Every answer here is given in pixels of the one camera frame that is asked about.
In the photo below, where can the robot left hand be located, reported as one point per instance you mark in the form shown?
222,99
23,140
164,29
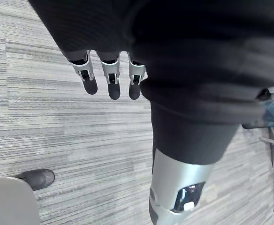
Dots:
188,70

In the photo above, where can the grey metal stand legs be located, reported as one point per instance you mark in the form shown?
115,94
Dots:
273,145

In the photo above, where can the dark robot foot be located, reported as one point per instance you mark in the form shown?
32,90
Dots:
37,178

